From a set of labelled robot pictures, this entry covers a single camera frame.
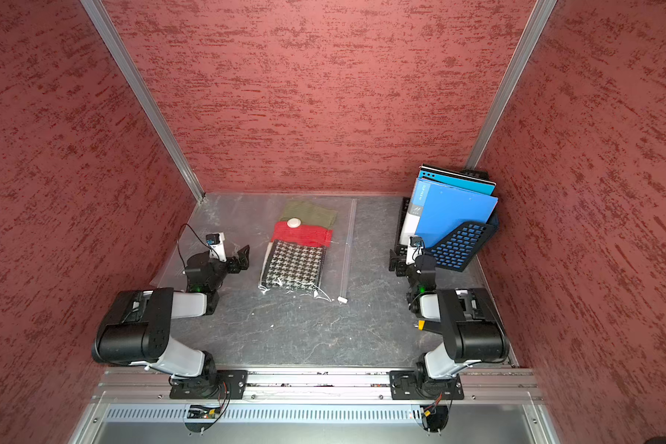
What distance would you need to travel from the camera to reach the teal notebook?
0.85 meters

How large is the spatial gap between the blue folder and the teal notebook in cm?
2

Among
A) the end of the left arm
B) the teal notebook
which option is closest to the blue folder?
the teal notebook
